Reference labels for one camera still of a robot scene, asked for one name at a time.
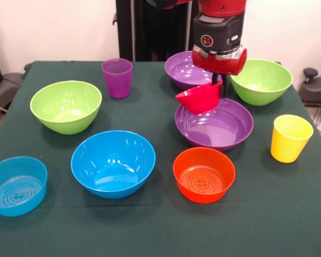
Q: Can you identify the black stand foot with knob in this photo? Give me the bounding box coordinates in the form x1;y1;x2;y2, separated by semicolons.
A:
299;67;321;108

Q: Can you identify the purple plastic cup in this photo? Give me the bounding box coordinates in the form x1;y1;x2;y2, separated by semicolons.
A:
101;58;133;100

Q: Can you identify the purple plastic bowl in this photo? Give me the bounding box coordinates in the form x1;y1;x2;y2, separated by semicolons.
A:
174;97;255;152
164;50;223;91

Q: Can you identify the small pink plastic bowl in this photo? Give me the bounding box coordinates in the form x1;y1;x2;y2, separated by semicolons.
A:
175;80;223;116

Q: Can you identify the dark green tablecloth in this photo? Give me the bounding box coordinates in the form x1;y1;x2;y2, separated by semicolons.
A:
0;60;321;257

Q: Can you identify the grey stand foot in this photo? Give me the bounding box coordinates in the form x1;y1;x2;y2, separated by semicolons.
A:
0;72;24;113

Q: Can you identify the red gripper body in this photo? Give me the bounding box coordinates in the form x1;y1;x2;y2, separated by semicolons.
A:
192;44;248;76

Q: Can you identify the orange ribbed plastic bowl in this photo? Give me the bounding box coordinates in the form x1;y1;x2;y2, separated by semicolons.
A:
172;147;236;205

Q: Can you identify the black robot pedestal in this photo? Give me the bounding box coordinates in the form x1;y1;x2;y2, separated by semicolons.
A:
112;0;205;62

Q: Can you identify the deep blue plastic bowl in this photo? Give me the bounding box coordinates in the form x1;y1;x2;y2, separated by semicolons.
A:
70;130;157;200

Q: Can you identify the green plastic bowl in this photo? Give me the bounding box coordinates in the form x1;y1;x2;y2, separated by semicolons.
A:
229;58;294;107
29;80;103;135

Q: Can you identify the yellow plastic cup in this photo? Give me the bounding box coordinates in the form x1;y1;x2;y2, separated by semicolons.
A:
270;114;315;164

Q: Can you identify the shallow ribbed blue bowl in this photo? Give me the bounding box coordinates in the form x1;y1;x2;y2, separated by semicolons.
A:
0;156;49;217

